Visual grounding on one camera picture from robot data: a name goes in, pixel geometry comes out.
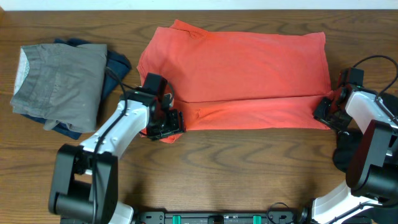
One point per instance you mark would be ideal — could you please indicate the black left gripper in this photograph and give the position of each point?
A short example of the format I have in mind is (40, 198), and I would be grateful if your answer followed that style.
(178, 126)

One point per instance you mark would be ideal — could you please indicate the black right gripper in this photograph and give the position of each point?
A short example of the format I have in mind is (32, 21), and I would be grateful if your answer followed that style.
(318, 114)

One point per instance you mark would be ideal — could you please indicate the red orange t-shirt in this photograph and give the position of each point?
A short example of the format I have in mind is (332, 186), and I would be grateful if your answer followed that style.
(240, 80)

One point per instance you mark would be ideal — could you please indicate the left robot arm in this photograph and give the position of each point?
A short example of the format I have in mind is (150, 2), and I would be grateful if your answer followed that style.
(85, 178)

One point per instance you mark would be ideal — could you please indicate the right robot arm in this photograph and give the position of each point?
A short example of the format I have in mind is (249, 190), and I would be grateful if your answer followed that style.
(371, 178)

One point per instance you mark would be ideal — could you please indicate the black garment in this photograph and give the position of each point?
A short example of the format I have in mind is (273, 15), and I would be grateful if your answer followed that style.
(347, 143)

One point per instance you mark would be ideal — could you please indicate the folded navy blue garment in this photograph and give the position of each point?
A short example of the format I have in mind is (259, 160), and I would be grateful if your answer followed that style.
(116, 67)

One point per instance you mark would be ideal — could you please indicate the folded grey shorts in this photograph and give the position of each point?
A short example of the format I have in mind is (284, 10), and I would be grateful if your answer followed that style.
(59, 84)

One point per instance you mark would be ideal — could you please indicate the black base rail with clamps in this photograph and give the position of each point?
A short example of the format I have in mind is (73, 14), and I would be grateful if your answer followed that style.
(278, 213)

